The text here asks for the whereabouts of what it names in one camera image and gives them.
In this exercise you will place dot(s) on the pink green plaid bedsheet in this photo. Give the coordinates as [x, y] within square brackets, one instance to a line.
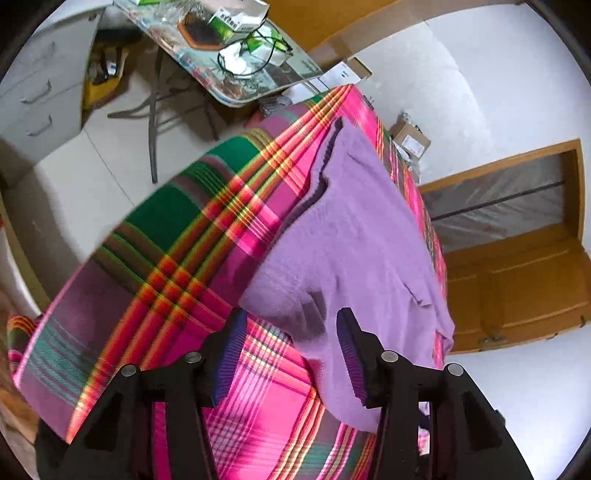
[161, 240]

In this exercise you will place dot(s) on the black rod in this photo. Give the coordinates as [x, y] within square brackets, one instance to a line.
[498, 199]

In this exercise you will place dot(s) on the purple fleece garment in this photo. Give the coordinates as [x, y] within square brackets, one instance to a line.
[351, 240]

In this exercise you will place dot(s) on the wooden door frame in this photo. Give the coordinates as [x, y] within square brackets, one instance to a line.
[508, 161]

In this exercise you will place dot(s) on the brown cardboard box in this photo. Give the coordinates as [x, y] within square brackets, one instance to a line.
[413, 141]

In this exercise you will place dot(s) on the wooden wardrobe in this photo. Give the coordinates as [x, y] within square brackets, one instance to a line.
[341, 23]

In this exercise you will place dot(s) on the grey plastic parcel bag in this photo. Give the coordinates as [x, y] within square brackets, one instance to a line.
[408, 164]

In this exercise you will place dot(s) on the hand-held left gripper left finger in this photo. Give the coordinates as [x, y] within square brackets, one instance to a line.
[231, 360]

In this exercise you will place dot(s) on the white cardboard box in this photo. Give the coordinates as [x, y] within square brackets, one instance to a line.
[341, 74]

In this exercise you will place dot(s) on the green white carton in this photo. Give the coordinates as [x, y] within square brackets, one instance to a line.
[231, 21]

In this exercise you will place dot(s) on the translucent plastic door sheet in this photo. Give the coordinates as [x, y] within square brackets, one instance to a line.
[508, 221]

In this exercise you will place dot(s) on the yellow bag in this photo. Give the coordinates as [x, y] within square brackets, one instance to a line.
[99, 92]

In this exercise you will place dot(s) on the white drawer cabinet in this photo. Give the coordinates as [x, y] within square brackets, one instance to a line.
[46, 92]

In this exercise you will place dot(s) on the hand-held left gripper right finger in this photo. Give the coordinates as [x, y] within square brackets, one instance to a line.
[353, 364]

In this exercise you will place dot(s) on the glass top side table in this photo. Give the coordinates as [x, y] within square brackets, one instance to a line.
[258, 83]

